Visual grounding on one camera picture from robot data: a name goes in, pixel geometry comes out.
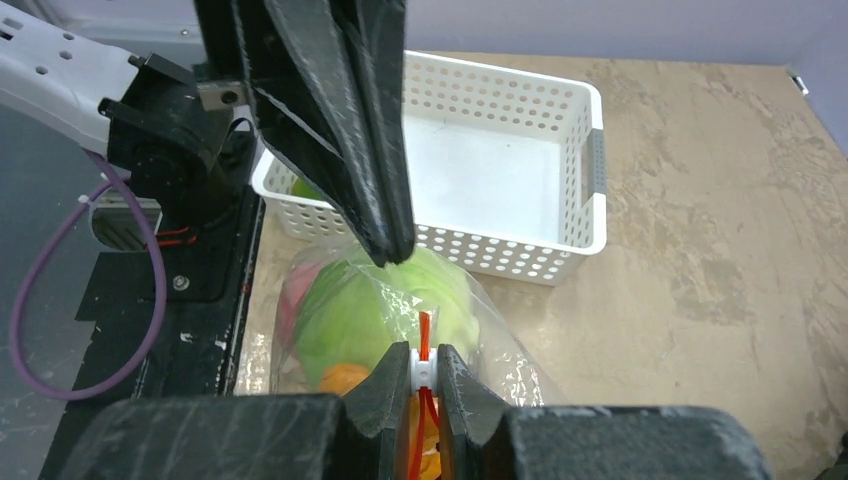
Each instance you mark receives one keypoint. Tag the clear zip bag orange zipper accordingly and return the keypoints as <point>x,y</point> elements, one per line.
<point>500,363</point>

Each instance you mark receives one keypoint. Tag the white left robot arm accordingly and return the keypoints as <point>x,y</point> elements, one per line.
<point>146,115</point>

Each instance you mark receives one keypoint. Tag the pink peach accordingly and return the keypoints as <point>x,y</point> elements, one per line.
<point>295,286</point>

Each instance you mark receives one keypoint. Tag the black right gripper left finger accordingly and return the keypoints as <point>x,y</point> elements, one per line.
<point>362,435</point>

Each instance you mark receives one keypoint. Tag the green bell pepper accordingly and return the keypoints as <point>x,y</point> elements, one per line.
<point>303,190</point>

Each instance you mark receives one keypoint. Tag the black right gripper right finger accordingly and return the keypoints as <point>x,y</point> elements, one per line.
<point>596,444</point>

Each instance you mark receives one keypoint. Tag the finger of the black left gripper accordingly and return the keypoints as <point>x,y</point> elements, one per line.
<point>377,206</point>
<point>284,60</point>

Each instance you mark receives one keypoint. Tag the white plastic basket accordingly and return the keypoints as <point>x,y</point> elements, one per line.
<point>507,168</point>

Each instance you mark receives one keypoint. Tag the green cabbage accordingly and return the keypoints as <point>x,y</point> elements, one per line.
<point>355,310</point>

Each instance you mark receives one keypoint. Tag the orange food piece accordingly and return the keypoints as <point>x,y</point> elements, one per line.
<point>342,378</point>

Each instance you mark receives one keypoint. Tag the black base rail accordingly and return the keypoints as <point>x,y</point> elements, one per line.
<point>197,348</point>

